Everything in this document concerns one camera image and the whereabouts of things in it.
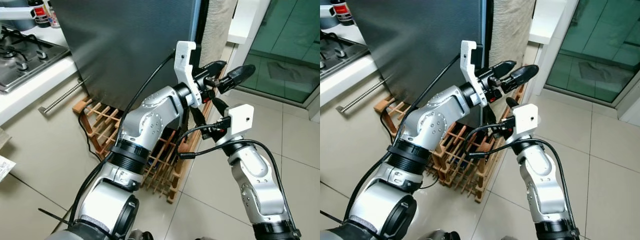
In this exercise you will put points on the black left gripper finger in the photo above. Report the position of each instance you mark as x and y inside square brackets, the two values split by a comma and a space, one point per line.
[214, 67]
[521, 77]
[501, 68]
[239, 77]

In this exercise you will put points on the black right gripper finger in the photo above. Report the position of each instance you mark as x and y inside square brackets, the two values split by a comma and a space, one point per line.
[489, 117]
[512, 103]
[199, 119]
[219, 107]

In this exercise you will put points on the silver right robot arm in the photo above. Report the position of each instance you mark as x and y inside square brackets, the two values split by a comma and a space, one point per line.
[260, 185]
[542, 185]

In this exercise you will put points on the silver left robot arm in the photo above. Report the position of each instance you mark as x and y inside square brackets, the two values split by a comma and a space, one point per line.
[435, 120]
[145, 120]

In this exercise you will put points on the sliding glass door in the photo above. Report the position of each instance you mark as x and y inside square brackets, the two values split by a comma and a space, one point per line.
[595, 45]
[285, 45]

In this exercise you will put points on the wooden wine rack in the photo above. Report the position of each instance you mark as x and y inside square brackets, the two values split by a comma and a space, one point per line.
[162, 170]
[465, 170]

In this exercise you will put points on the steel gas hob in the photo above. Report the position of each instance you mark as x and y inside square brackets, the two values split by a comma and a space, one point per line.
[30, 70]
[340, 57]

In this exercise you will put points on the clear bottle with label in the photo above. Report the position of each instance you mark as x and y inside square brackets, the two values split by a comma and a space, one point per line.
[54, 15]

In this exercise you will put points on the printed white paper label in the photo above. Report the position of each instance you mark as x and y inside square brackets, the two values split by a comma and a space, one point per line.
[5, 167]

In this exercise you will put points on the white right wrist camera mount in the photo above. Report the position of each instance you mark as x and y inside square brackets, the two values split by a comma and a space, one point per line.
[242, 117]
[526, 117]

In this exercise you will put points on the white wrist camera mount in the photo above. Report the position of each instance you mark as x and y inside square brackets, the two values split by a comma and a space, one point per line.
[242, 117]
[526, 117]
[470, 65]
[184, 65]

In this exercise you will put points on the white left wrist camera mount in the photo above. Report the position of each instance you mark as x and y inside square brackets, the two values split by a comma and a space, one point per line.
[470, 65]
[184, 65]

